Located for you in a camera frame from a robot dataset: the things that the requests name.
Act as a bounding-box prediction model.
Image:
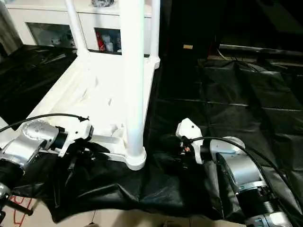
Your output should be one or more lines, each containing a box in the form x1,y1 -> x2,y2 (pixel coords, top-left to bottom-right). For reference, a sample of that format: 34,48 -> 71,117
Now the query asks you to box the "white plastic table top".
0,52 -> 161,171

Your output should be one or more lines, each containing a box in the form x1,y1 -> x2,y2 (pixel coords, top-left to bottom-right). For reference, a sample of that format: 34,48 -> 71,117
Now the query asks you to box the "white plastic table leg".
150,0 -> 161,62
64,0 -> 90,57
118,0 -> 147,159

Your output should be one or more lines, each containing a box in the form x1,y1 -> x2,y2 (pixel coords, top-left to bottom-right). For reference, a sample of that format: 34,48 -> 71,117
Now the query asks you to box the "black plastic mat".
0,44 -> 303,224

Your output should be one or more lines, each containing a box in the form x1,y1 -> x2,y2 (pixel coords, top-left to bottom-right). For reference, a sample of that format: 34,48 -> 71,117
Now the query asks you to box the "silver metal bar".
218,44 -> 303,57

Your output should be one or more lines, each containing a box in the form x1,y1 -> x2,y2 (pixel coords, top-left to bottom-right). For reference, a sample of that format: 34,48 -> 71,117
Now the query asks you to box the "white glass-door cabinet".
5,0 -> 154,55

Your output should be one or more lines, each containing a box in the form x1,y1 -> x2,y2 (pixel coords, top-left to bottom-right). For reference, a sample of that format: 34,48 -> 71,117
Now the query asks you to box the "grey curtain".
0,0 -> 22,53

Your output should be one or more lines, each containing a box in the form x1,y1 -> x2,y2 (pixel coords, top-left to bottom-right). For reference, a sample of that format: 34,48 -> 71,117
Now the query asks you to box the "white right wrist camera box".
176,118 -> 205,165

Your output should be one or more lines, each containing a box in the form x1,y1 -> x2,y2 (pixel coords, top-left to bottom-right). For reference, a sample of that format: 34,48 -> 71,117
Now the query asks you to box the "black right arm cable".
182,135 -> 303,211

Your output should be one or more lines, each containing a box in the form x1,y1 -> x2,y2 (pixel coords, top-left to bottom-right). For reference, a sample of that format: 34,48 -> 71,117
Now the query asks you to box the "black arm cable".
182,135 -> 303,211
0,113 -> 89,134

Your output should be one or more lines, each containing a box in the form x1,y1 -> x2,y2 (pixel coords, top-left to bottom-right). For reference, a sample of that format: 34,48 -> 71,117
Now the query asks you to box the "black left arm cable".
0,113 -> 89,134

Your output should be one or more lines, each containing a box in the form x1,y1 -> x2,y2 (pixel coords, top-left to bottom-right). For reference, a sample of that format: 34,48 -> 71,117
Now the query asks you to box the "black folding table frame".
0,201 -> 35,225

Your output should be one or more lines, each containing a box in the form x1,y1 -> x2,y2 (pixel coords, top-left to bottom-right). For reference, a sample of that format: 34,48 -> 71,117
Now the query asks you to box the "red wire clothes hanger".
10,196 -> 34,226

